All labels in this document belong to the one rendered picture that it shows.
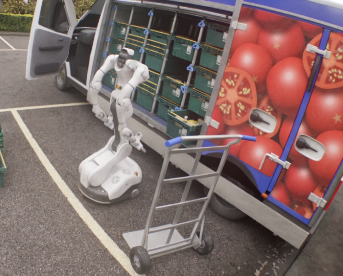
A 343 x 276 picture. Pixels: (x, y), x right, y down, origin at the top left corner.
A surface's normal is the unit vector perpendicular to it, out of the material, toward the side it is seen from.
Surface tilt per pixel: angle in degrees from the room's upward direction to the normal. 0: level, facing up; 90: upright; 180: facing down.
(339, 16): 90
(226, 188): 90
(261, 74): 90
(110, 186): 38
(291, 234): 90
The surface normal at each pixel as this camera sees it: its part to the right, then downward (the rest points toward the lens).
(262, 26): -0.71, 0.11
